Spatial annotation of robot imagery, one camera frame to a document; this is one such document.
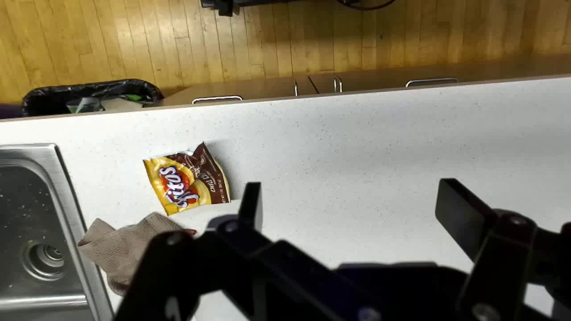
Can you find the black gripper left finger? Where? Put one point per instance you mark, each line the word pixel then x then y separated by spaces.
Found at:
pixel 250 202

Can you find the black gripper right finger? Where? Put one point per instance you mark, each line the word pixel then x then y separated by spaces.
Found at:
pixel 461 214

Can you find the yellow brown chips packet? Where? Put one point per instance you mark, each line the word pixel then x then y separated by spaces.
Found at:
pixel 181 180

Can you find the brown cloth rag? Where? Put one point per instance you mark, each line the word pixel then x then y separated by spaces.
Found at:
pixel 125 246

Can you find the wooden base cabinet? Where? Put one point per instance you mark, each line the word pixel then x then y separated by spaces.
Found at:
pixel 381 77

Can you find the black bagged trash bin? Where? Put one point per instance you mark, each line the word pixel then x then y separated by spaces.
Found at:
pixel 90 98

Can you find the black equipment stand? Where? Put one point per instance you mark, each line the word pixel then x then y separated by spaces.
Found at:
pixel 229 4

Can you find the round sink drain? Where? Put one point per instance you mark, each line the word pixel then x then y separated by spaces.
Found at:
pixel 43 259

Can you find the stainless steel double sink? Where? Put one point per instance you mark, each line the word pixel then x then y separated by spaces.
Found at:
pixel 24 197

